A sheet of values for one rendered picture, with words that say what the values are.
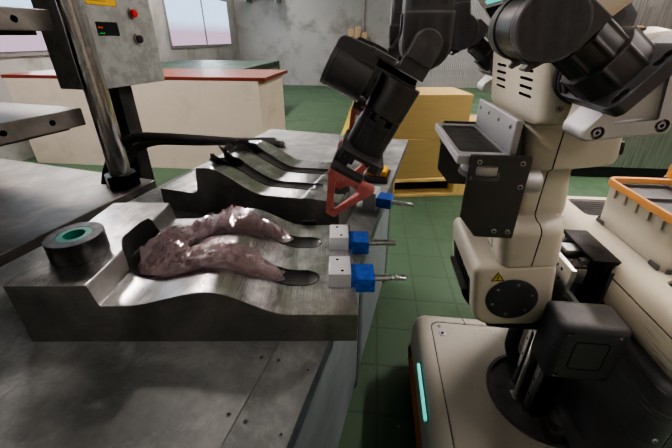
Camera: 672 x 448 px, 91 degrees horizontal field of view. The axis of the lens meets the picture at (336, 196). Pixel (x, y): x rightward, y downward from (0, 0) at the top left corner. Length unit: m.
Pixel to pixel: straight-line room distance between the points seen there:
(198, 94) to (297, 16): 6.89
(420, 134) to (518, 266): 2.07
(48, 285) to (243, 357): 0.29
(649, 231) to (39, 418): 1.05
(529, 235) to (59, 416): 0.77
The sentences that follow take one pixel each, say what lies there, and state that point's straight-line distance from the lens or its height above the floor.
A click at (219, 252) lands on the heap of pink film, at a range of 0.56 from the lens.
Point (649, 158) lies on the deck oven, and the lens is 4.25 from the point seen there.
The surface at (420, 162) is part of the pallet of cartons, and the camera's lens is 2.82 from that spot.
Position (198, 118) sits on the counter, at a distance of 3.54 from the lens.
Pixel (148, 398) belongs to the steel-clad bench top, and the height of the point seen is 0.80.
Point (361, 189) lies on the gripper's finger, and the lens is 0.44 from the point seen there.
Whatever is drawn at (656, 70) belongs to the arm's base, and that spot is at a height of 1.19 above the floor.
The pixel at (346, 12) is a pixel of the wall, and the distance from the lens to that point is 9.89.
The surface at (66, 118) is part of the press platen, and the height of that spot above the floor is 1.02.
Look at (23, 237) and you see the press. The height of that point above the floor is 0.79.
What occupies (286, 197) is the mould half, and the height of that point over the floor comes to 0.88.
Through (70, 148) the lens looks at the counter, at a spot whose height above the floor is 0.17.
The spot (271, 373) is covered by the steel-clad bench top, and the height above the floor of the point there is 0.80.
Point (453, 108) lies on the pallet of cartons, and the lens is 2.77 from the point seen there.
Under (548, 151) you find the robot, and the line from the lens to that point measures 0.71.
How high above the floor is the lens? 1.22
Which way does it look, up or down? 25 degrees down
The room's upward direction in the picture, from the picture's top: straight up
